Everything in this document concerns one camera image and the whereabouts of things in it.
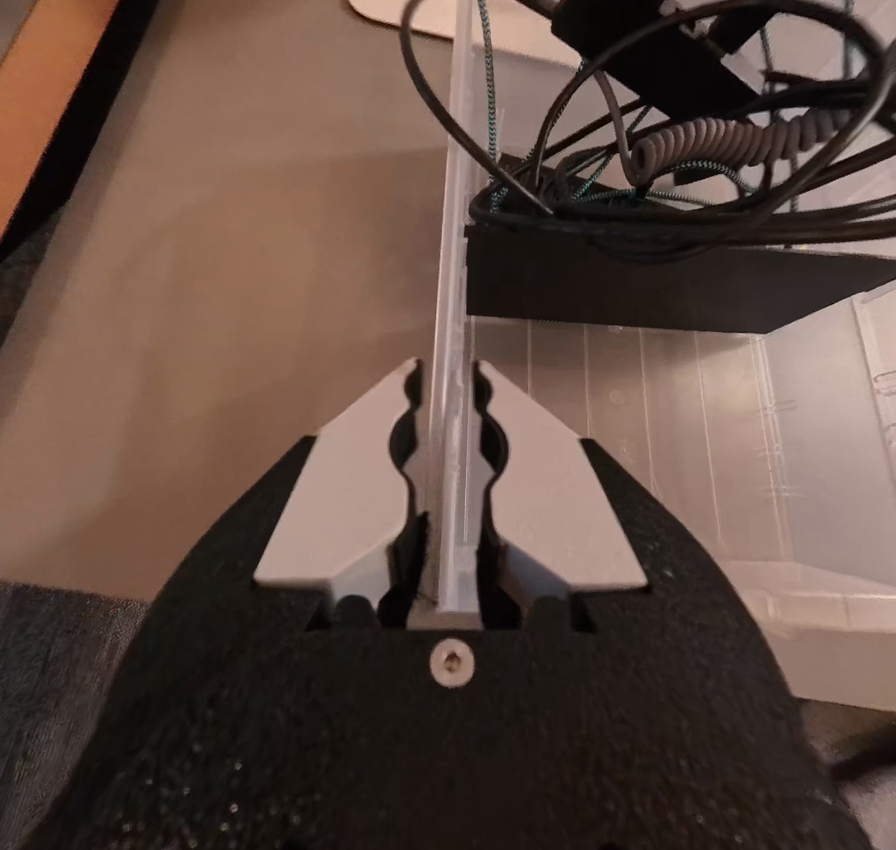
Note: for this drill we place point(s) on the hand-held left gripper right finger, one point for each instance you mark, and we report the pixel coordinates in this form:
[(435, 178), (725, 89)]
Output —
[(560, 514)]

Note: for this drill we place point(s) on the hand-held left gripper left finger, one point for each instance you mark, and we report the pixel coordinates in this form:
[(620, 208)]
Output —
[(336, 507)]

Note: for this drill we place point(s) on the clear plastic box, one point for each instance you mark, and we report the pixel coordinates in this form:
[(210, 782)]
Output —
[(630, 444)]

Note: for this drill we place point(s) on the black divider panel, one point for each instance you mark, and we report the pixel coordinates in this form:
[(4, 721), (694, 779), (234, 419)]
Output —
[(630, 283)]

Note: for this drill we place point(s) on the dark grey mat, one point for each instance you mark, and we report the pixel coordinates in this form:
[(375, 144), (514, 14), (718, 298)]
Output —
[(56, 689)]

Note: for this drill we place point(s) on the black adapter hub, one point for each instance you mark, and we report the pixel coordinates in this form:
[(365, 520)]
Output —
[(630, 31)]

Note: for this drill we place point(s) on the white flat stand base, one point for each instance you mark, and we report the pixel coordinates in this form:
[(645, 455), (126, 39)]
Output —
[(420, 3)]

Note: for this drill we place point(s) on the brown wooden board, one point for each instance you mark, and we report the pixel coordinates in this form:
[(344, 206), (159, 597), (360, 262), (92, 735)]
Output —
[(70, 38)]

